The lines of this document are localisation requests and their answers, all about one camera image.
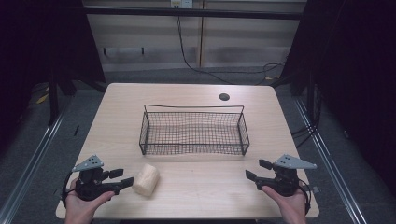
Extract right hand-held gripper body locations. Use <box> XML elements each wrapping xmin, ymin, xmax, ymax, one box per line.
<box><xmin>270</xmin><ymin>154</ymin><xmax>318</xmax><ymax>198</ymax></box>

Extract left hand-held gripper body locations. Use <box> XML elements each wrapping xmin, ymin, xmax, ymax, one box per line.
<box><xmin>72</xmin><ymin>154</ymin><xmax>117</xmax><ymax>202</ymax></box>

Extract cream cylindrical bread roll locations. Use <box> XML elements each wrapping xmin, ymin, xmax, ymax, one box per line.
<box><xmin>132</xmin><ymin>163</ymin><xmax>161</xmax><ymax>198</ymax></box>

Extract person's left hand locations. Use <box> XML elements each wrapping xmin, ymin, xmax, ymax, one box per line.
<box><xmin>64</xmin><ymin>179</ymin><xmax>116</xmax><ymax>224</ymax></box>

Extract person's right hand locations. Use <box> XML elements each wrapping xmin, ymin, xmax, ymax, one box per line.
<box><xmin>261</xmin><ymin>185</ymin><xmax>308</xmax><ymax>224</ymax></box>

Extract black metal stand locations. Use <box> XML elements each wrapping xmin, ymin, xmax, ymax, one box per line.
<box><xmin>47</xmin><ymin>73</ymin><xmax>61</xmax><ymax>127</ymax></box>

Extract yellow floor tape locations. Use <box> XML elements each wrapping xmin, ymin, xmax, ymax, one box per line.
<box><xmin>35</xmin><ymin>92</ymin><xmax>50</xmax><ymax>105</ymax></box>

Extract dark curtain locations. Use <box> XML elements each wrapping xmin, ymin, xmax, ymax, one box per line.
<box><xmin>0</xmin><ymin>0</ymin><xmax>106</xmax><ymax>147</ymax></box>
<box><xmin>279</xmin><ymin>0</ymin><xmax>396</xmax><ymax>197</ymax></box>

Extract black horizontal metal bar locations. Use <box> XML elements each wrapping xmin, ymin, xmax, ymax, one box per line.
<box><xmin>83</xmin><ymin>7</ymin><xmax>304</xmax><ymax>21</ymax></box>

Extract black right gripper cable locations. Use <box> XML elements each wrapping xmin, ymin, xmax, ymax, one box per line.
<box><xmin>298</xmin><ymin>178</ymin><xmax>313</xmax><ymax>217</ymax></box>

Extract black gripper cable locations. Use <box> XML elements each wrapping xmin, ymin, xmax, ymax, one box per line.
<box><xmin>61</xmin><ymin>171</ymin><xmax>76</xmax><ymax>209</ymax></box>
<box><xmin>298</xmin><ymin>178</ymin><xmax>313</xmax><ymax>217</ymax></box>

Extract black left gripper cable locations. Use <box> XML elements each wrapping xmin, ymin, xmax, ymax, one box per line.
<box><xmin>61</xmin><ymin>171</ymin><xmax>76</xmax><ymax>209</ymax></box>

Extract metal floor rail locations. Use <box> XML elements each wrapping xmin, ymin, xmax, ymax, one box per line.
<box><xmin>292</xmin><ymin>96</ymin><xmax>370</xmax><ymax>224</ymax></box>
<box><xmin>0</xmin><ymin>99</ymin><xmax>73</xmax><ymax>224</ymax></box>

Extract black floor cables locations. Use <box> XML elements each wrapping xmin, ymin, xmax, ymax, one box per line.
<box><xmin>290</xmin><ymin>83</ymin><xmax>323</xmax><ymax>149</ymax></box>

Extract black wire mesh basket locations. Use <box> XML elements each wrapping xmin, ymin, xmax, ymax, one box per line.
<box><xmin>138</xmin><ymin>104</ymin><xmax>251</xmax><ymax>157</ymax></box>

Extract long black wall cable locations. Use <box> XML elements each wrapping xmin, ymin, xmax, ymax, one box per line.
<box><xmin>176</xmin><ymin>14</ymin><xmax>288</xmax><ymax>86</ymax></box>

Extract white wall socket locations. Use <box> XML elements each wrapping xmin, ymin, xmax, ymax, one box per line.
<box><xmin>169</xmin><ymin>0</ymin><xmax>194</xmax><ymax>9</ymax></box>

